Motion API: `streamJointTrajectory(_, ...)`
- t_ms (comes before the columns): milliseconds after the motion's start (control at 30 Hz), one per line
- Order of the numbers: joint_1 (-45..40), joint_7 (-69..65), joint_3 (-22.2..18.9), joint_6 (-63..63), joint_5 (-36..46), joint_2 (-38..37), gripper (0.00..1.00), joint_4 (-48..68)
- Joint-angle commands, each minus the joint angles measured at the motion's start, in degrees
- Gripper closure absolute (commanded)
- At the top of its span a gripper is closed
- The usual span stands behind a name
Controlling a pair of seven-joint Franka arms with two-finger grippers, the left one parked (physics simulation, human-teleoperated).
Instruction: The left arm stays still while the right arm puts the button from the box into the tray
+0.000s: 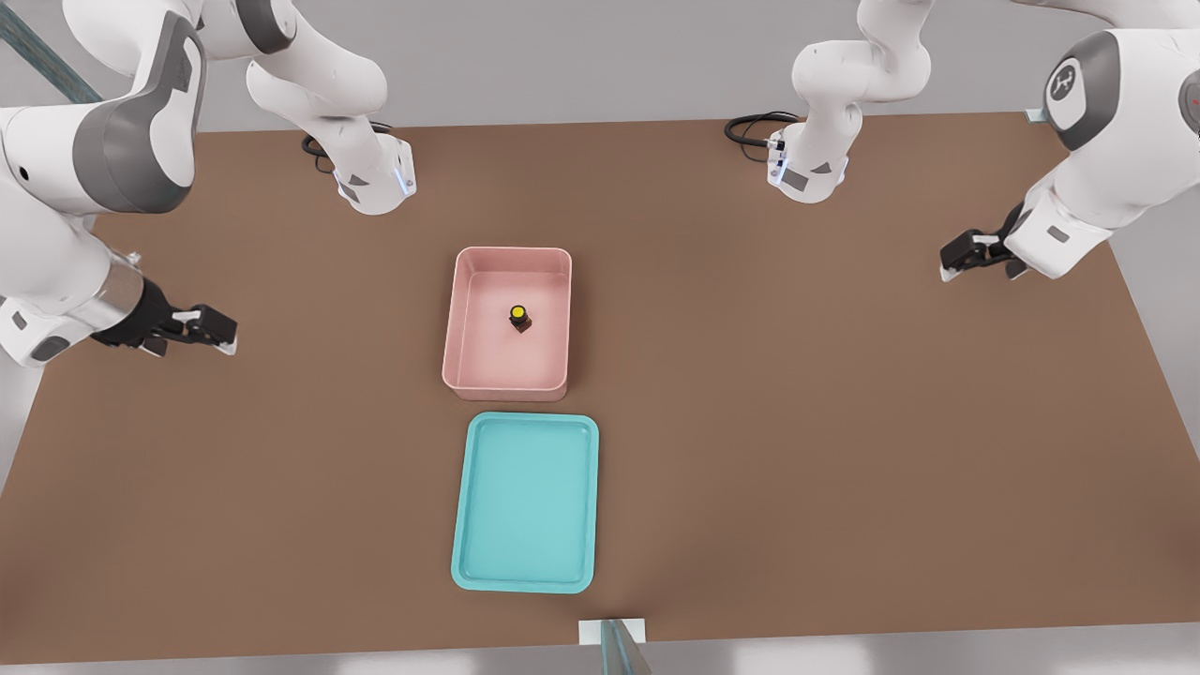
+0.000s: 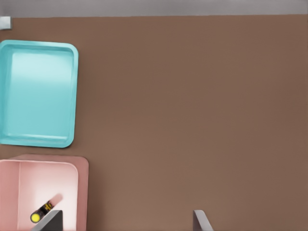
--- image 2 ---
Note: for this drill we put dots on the yellow-capped black button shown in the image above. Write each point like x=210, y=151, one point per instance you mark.
x=41, y=212

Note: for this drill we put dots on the pale blue-green tray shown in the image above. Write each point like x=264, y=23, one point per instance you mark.
x=38, y=93

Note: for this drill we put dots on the pink box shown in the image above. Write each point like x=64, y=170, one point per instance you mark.
x=48, y=178

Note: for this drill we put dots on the silver frame post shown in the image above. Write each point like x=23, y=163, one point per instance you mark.
x=5, y=22

